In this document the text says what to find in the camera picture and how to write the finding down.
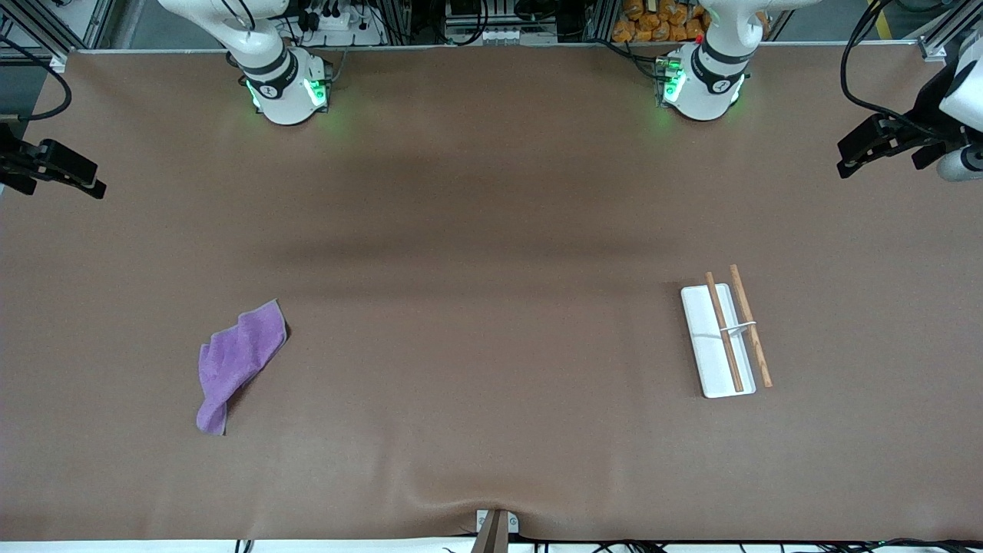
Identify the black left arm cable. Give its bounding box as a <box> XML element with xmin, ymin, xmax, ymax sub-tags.
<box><xmin>840</xmin><ymin>0</ymin><xmax>957</xmax><ymax>143</ymax></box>

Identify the orange packets pile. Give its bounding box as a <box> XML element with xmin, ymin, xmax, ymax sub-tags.
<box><xmin>612</xmin><ymin>0</ymin><xmax>711</xmax><ymax>43</ymax></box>

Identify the white rack with wooden rods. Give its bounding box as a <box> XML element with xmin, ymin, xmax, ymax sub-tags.
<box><xmin>680</xmin><ymin>264</ymin><xmax>773</xmax><ymax>399</ymax></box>

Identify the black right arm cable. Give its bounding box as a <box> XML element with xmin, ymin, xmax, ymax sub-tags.
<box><xmin>0</xmin><ymin>35</ymin><xmax>72</xmax><ymax>122</ymax></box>

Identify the aluminium frame profile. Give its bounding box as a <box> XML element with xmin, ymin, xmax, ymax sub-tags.
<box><xmin>0</xmin><ymin>0</ymin><xmax>116</xmax><ymax>71</ymax></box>
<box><xmin>918</xmin><ymin>0</ymin><xmax>983</xmax><ymax>62</ymax></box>

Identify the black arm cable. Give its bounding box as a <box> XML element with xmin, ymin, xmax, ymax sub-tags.
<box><xmin>840</xmin><ymin>0</ymin><xmax>957</xmax><ymax>143</ymax></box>
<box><xmin>0</xmin><ymin>35</ymin><xmax>72</xmax><ymax>122</ymax></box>

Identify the purple microfibre towel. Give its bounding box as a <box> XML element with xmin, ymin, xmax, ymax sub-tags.
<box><xmin>197</xmin><ymin>300</ymin><xmax>289</xmax><ymax>436</ymax></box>

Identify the white power strip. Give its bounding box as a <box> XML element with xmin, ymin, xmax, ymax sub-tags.
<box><xmin>296</xmin><ymin>0</ymin><xmax>385</xmax><ymax>45</ymax></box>

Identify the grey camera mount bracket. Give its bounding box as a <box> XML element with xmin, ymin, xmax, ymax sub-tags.
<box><xmin>472</xmin><ymin>508</ymin><xmax>521</xmax><ymax>553</ymax></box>

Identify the thin dark base cable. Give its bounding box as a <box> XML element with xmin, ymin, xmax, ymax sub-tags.
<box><xmin>595</xmin><ymin>37</ymin><xmax>663</xmax><ymax>78</ymax></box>

